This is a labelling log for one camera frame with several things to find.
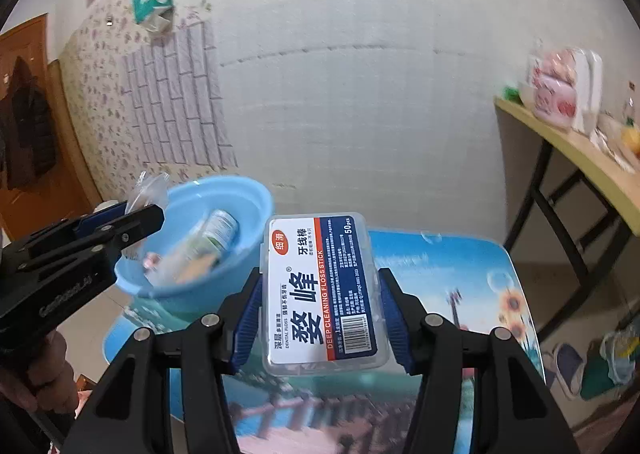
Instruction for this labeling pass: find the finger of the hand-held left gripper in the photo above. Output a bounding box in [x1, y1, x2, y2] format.
[62, 205, 166, 265]
[70, 201, 130, 239]

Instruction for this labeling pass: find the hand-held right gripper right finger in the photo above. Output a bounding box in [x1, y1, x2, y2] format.
[376, 267, 576, 454]

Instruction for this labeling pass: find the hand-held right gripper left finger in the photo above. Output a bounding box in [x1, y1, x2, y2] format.
[70, 269, 265, 454]

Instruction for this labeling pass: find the clear plastic packet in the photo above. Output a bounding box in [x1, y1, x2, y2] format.
[125, 172, 171, 215]

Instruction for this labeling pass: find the tan packet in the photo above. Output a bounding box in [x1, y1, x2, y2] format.
[172, 254, 222, 285]

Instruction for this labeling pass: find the clear plastic floss box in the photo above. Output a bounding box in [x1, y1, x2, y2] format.
[261, 212, 391, 379]

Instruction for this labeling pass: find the green white bottle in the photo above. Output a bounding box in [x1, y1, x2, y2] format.
[199, 209, 239, 255]

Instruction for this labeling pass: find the blue plastic bowl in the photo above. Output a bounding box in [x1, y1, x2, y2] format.
[114, 176, 275, 300]

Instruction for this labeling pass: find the person's left hand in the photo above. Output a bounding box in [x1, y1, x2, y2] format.
[0, 331, 82, 416]

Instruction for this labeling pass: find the wooden door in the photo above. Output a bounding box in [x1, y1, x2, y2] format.
[0, 14, 104, 241]

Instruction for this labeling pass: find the scenic printed table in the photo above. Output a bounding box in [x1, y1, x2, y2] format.
[102, 229, 547, 454]

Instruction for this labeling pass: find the dark hanging jacket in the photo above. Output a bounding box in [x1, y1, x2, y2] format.
[0, 56, 59, 191]

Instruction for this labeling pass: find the pale bin bag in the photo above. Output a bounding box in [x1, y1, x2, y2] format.
[600, 331, 640, 383]

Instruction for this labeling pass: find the yellow folding table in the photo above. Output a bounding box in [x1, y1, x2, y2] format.
[493, 96, 640, 351]

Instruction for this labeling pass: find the pink cartoon jar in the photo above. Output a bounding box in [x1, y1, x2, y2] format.
[525, 48, 594, 127]

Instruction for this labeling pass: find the white upright box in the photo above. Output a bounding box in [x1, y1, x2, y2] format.
[571, 50, 604, 135]

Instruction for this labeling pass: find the clear glass bottle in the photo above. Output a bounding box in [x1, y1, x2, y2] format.
[622, 80, 640, 127]

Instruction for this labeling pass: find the grey brick wall sticker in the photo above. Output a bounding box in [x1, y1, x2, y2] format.
[122, 18, 239, 171]

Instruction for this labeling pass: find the white wall holder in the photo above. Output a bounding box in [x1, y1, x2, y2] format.
[144, 8, 179, 35]

